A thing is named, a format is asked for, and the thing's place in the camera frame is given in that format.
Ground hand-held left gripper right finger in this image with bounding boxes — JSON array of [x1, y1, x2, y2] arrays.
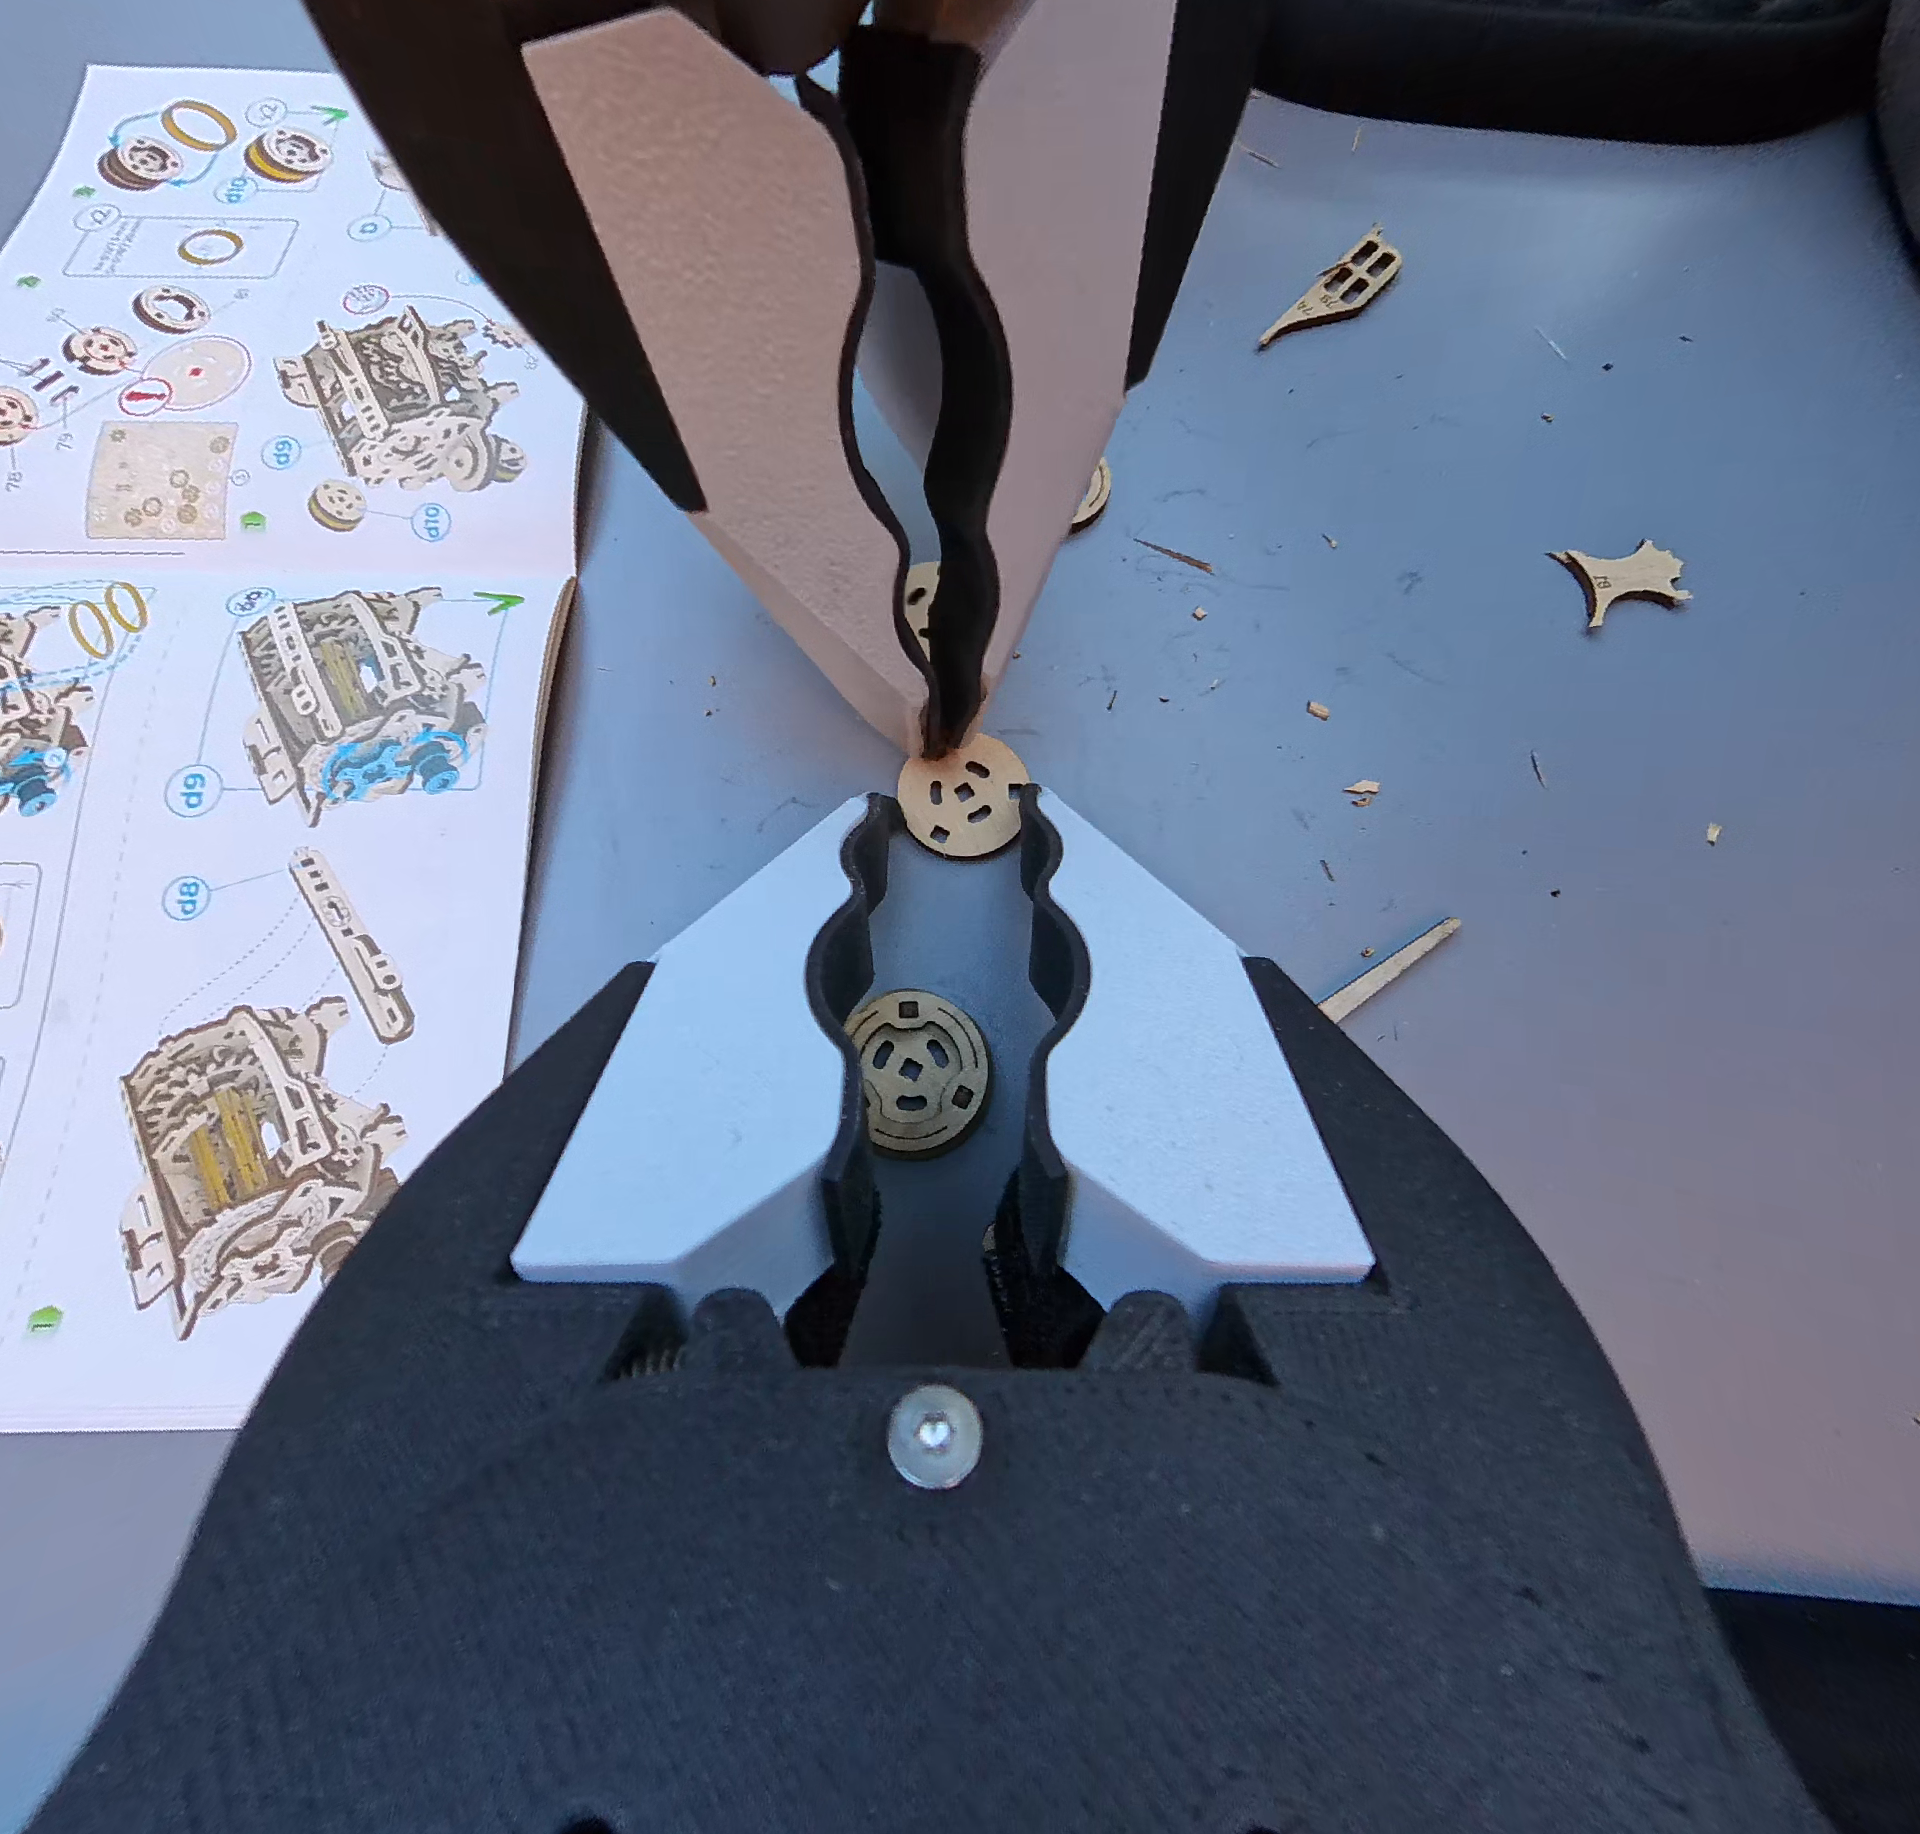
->
[[988, 784, 1375, 1366]]

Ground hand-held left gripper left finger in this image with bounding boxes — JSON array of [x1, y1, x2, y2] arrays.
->
[[512, 798, 901, 1366]]

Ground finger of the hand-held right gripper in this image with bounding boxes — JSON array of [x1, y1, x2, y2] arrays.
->
[[836, 0, 1187, 756], [517, 7, 963, 756]]

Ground assembled wooden wheel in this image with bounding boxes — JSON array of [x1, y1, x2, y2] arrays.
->
[[841, 991, 994, 1160]]

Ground slotted wooden disc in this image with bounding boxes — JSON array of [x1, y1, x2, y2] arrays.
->
[[896, 731, 1034, 861]]

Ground grey desk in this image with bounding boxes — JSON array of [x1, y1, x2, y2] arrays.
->
[[0, 0, 1920, 1611]]

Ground slotted pointed wooden offcut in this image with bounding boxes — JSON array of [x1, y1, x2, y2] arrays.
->
[[1259, 228, 1400, 355]]

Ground long wooden sliver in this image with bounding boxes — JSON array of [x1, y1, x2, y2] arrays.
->
[[1312, 915, 1465, 1026]]

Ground white instruction booklet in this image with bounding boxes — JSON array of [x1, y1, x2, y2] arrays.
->
[[0, 62, 583, 1434]]

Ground scattered wood splinters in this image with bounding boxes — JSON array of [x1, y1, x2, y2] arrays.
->
[[1104, 124, 1730, 965]]

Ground black quilted wrist rest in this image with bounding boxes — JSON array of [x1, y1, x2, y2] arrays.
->
[[1268, 0, 1889, 152]]

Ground star-shaped wooden offcut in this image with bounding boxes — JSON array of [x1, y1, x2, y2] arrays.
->
[[1549, 541, 1694, 630]]

